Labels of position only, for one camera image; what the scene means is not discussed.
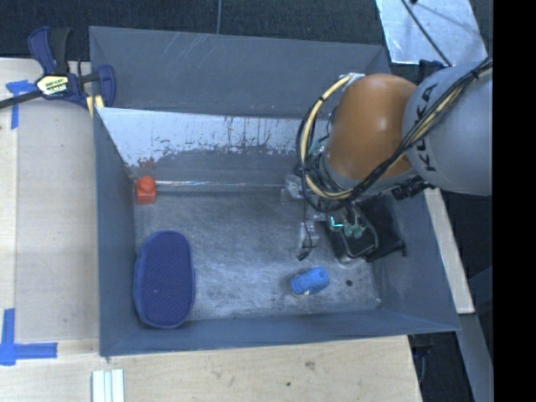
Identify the black cloth pouch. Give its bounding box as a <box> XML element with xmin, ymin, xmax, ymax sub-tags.
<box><xmin>356</xmin><ymin>193</ymin><xmax>408</xmax><ymax>264</ymax></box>

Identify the grey metal bin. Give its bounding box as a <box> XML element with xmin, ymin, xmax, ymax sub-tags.
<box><xmin>88</xmin><ymin>25</ymin><xmax>462</xmax><ymax>358</ymax></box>

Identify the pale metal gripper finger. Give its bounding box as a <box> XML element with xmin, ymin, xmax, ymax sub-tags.
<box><xmin>281</xmin><ymin>173</ymin><xmax>306</xmax><ymax>204</ymax></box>
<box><xmin>296</xmin><ymin>221</ymin><xmax>322</xmax><ymax>261</ymax></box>

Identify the blue ribbed toy cylinder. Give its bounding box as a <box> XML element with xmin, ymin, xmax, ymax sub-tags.
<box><xmin>290</xmin><ymin>266</ymin><xmax>331</xmax><ymax>296</ymax></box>

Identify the black cylinder on white bracket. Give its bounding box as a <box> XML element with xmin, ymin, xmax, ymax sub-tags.
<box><xmin>389</xmin><ymin>177</ymin><xmax>434</xmax><ymax>201</ymax></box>

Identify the dark blue oval slipper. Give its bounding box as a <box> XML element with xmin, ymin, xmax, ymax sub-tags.
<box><xmin>132</xmin><ymin>229</ymin><xmax>197</xmax><ymax>329</ymax></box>

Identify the red-orange toy block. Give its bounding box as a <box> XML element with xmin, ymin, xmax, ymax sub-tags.
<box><xmin>134</xmin><ymin>175</ymin><xmax>158</xmax><ymax>205</ymax></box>

